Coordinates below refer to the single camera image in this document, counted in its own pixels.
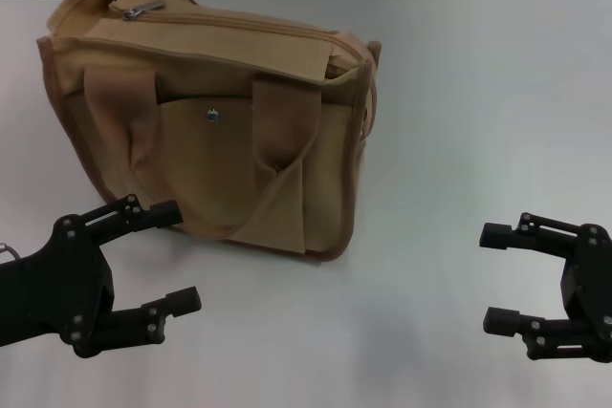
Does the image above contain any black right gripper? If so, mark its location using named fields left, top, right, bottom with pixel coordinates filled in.
left=479, top=211, right=612, bottom=361

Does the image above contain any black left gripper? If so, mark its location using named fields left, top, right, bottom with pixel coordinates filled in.
left=0, top=193, right=202, bottom=359

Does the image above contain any khaki canvas food bag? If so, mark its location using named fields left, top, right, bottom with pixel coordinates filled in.
left=36, top=0, right=383, bottom=266

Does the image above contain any silver metal zipper pull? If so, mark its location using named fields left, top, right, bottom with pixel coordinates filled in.
left=122, top=0, right=164, bottom=22

